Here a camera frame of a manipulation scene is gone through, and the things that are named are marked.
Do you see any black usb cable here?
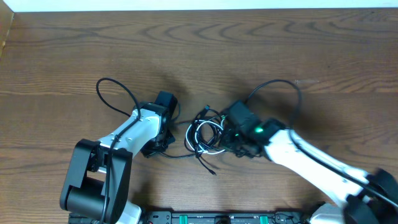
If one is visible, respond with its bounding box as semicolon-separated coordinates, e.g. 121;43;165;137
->
155;105;229;176

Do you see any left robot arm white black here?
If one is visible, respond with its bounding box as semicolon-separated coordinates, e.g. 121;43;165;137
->
60;91;177;223

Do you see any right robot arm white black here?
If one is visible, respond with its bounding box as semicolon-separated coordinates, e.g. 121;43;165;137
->
223;100;397;224

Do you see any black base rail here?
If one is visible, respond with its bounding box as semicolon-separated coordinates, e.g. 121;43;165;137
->
68;210;315;224

